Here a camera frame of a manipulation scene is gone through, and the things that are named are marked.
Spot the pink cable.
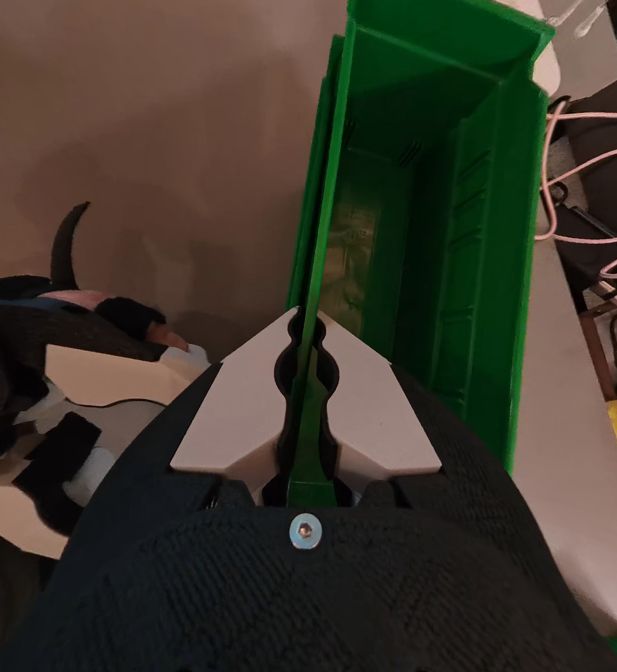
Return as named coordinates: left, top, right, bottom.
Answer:
left=534, top=100, right=617, bottom=368

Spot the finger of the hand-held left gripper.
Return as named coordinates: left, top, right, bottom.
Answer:
left=43, top=344, right=211, bottom=409
left=0, top=412, right=115, bottom=560

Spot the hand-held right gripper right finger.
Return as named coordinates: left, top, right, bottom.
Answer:
left=316, top=310, right=442, bottom=507

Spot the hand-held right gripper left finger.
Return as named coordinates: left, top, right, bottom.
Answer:
left=169, top=307, right=304, bottom=507

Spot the black strap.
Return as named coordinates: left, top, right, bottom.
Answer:
left=50, top=201, right=91, bottom=291

